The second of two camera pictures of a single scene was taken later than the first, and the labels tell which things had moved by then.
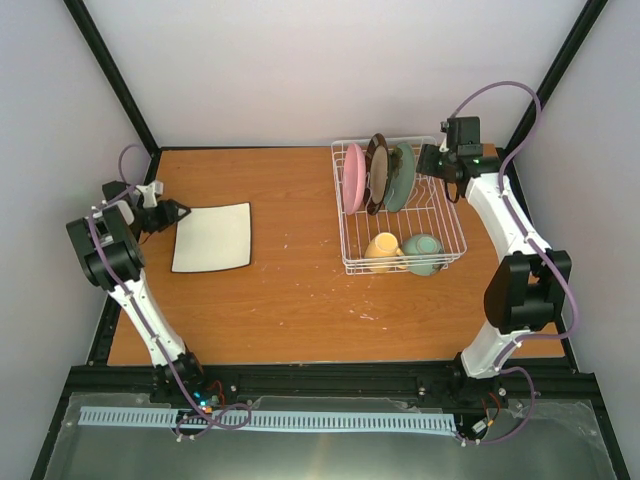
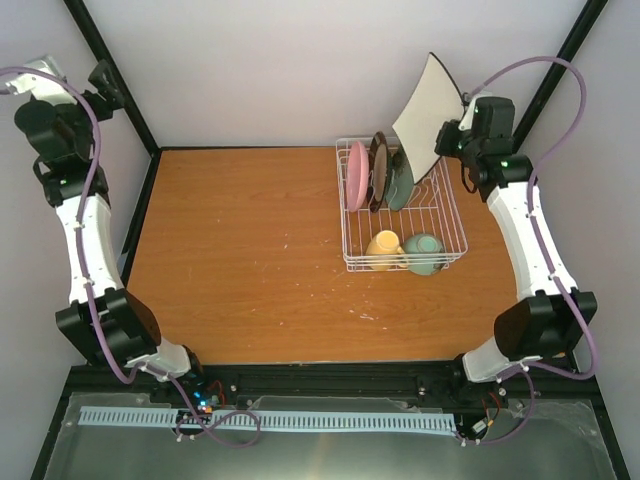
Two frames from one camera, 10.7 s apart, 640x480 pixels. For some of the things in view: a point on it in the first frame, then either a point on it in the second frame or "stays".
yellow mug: (382, 245) stays
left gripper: (169, 215) -> (99, 83)
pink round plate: (354, 179) stays
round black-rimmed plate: (376, 174) stays
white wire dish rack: (392, 218) stays
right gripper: (425, 163) -> (442, 144)
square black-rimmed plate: (213, 238) -> (436, 102)
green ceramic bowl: (423, 244) stays
